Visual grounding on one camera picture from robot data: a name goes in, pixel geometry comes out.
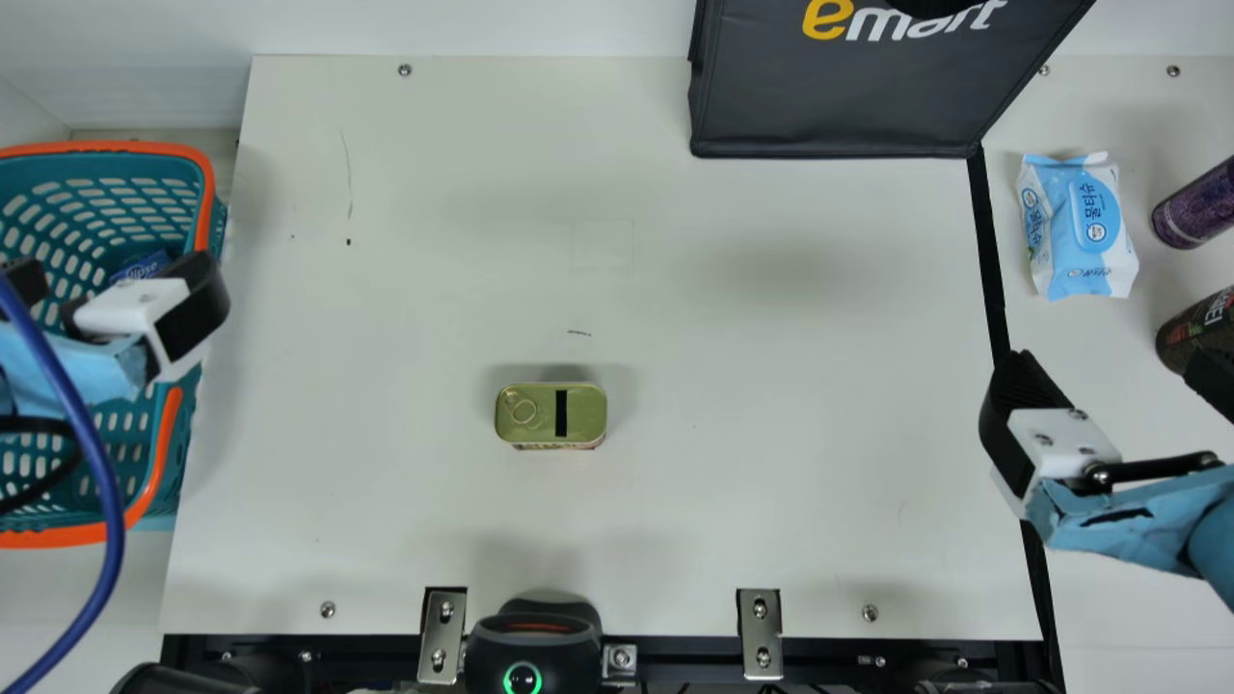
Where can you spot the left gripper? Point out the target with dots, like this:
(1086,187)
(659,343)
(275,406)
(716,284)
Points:
(43,371)

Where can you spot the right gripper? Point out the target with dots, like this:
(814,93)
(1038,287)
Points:
(1138,525)

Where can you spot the gold rectangular tin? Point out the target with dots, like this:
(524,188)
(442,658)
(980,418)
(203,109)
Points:
(550,414)

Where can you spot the teal shopping basket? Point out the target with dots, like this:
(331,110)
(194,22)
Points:
(96,207)

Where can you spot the small blue box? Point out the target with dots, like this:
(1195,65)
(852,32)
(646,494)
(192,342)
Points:
(145,266)

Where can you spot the dark coffee bottle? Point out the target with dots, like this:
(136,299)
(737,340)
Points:
(1200,333)

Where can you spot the black strip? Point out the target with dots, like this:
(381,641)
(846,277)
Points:
(993,289)

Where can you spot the pale blue wipes pack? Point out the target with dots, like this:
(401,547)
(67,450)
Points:
(1075,226)

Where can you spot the purple bottle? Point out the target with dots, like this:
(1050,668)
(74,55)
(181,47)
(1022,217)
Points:
(1198,207)

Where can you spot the dark grey bag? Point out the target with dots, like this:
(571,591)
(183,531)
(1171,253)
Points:
(848,96)

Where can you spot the black device with green light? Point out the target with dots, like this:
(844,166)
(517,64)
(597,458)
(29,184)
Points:
(530,655)

